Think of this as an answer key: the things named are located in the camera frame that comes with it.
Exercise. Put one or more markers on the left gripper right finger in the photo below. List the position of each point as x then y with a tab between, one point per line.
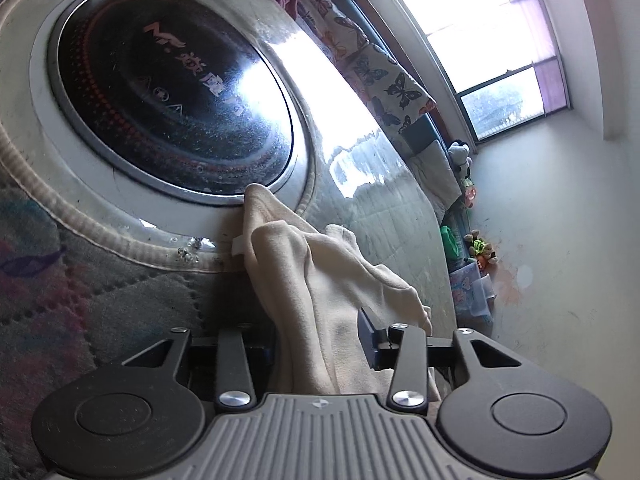
503	413

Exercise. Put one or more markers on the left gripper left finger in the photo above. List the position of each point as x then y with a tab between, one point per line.
139	415

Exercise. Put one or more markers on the cream sweatshirt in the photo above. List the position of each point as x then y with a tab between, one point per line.
312	285

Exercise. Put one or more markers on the clear plastic storage box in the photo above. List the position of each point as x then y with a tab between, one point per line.
471	292

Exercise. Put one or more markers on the small plush toys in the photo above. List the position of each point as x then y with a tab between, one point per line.
481	251

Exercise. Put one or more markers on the green bowl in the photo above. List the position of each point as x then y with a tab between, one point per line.
451	246

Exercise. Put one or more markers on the panda plush toy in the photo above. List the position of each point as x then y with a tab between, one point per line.
460	156

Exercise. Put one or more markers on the grey cushion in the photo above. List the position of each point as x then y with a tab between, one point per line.
432	170

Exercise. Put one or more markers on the butterfly pillow right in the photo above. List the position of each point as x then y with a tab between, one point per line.
393	96

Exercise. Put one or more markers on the butterfly pillow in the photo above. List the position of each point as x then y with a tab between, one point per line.
393	96
337	35

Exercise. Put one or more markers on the black round induction cooktop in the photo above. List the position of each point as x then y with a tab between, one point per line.
172	95

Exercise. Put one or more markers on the window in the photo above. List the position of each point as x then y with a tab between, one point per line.
498	58

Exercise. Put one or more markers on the butterfly pillow left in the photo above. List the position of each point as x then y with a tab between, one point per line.
337	35

